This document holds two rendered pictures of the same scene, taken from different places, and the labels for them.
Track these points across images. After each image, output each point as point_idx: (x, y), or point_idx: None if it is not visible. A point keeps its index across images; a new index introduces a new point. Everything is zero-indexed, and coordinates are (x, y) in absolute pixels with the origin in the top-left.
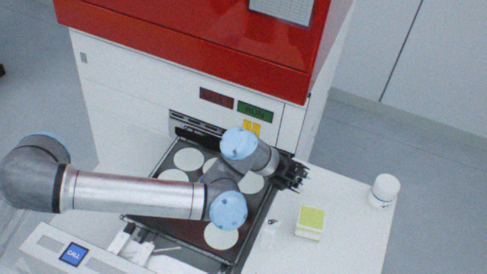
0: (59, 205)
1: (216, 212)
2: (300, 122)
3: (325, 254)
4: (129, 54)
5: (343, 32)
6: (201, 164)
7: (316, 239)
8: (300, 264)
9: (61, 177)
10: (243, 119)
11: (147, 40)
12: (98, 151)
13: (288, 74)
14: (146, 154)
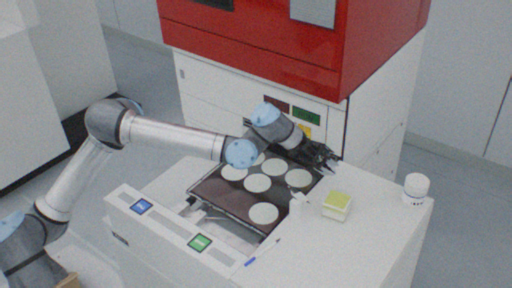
0: (118, 134)
1: (229, 151)
2: (342, 124)
3: (347, 234)
4: (213, 69)
5: (408, 62)
6: (262, 162)
7: (340, 220)
8: (322, 238)
9: (124, 114)
10: (298, 123)
11: (222, 52)
12: None
13: (323, 74)
14: None
